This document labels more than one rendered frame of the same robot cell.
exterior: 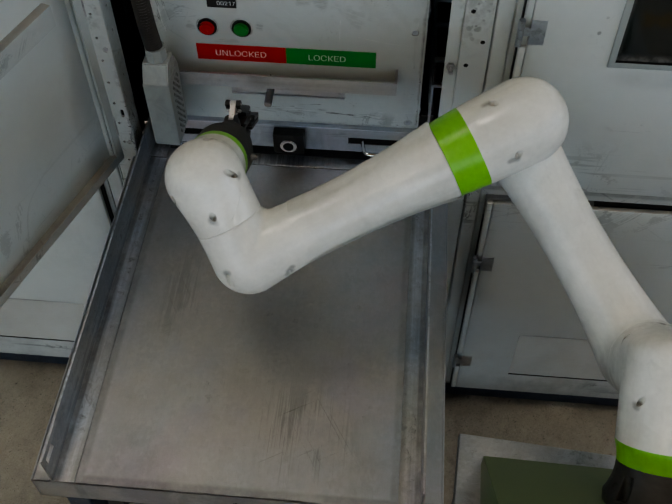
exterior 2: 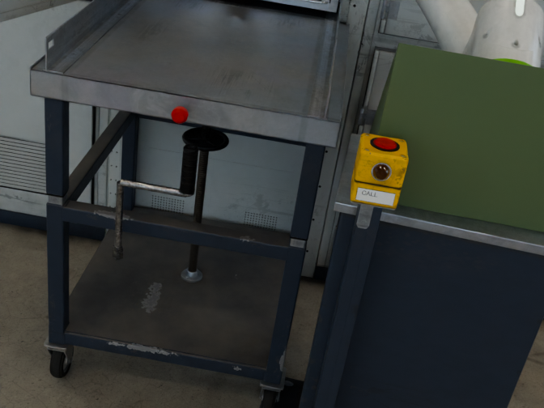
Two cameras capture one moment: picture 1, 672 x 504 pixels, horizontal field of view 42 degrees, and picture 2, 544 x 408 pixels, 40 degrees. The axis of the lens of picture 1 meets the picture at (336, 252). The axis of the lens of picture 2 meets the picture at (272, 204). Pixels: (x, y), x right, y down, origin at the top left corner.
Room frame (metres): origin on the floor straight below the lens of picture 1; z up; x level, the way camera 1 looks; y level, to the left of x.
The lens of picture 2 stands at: (-0.84, 0.03, 1.41)
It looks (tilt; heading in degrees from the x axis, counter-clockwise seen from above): 30 degrees down; 357
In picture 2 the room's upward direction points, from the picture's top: 9 degrees clockwise
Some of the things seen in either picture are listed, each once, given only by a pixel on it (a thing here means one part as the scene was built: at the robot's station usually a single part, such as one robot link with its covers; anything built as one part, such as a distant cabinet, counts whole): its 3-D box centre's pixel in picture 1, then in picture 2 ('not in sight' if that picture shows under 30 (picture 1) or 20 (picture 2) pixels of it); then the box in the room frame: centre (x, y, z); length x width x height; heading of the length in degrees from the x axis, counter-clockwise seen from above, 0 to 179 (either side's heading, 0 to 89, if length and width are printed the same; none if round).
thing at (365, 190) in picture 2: not in sight; (378, 171); (0.29, -0.21, 0.85); 0.08 x 0.08 x 0.10; 85
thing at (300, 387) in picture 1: (266, 317); (214, 54); (0.86, 0.12, 0.82); 0.68 x 0.62 x 0.06; 175
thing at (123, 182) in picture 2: not in sight; (153, 205); (0.50, 0.20, 0.60); 0.17 x 0.03 x 0.30; 84
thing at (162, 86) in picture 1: (165, 95); not in sight; (1.19, 0.30, 1.04); 0.08 x 0.05 x 0.17; 175
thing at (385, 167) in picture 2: not in sight; (381, 173); (0.25, -0.20, 0.87); 0.03 x 0.01 x 0.03; 85
